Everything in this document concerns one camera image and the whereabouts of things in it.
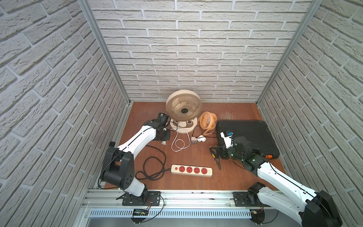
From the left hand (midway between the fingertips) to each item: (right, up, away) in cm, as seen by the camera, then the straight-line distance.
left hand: (162, 134), depth 89 cm
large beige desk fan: (+14, +18, -6) cm, 23 cm away
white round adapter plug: (+26, -4, +5) cm, 27 cm away
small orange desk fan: (+31, +8, +7) cm, 32 cm away
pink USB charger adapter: (+21, -5, +5) cm, 22 cm away
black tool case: (+63, +1, +3) cm, 63 cm away
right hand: (+34, -6, -7) cm, 35 cm away
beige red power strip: (+19, -21, -8) cm, 29 cm away
